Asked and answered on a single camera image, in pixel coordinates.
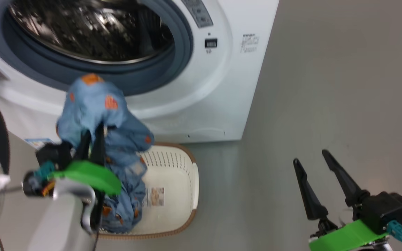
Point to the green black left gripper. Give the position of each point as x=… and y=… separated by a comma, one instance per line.
x=92, y=172

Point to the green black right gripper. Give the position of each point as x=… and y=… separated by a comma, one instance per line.
x=347, y=238

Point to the blue printed garment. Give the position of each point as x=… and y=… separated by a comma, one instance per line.
x=92, y=104

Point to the product sticker inside basket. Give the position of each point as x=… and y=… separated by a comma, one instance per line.
x=154, y=197

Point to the cream laundry basket brown rim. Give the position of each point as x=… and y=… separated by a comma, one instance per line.
x=176, y=174

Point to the grey rubber door seal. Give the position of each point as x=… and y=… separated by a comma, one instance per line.
x=152, y=73

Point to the steel washing machine drum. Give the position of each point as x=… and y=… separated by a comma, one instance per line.
x=82, y=28

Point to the white washing machine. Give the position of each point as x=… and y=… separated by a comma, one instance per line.
x=222, y=87

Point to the black door latch socket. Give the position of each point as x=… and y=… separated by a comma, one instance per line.
x=210, y=43

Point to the blue energy label sticker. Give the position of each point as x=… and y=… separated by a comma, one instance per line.
x=37, y=143

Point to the round white filter cover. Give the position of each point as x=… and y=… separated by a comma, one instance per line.
x=206, y=133

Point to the grey warning label strip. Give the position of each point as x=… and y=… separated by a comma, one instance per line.
x=197, y=14

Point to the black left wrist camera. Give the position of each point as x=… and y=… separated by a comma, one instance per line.
x=52, y=153

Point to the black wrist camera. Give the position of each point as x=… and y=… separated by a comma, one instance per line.
x=52, y=153
x=382, y=209

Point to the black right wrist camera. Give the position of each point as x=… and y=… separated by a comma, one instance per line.
x=382, y=209

